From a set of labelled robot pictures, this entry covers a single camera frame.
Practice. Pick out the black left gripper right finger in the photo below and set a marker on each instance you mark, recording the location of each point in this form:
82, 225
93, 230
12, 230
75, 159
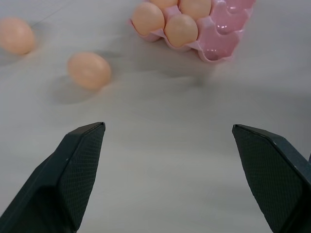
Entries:
272, 179

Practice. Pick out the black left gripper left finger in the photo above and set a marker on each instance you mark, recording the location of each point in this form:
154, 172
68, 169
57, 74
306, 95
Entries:
60, 184

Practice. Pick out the pink plastic egg tray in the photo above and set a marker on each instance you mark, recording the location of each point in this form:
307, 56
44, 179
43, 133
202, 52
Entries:
219, 29

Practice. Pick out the beige egg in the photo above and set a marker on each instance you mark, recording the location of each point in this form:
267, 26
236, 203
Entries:
88, 70
181, 30
148, 18
164, 3
15, 35
195, 8

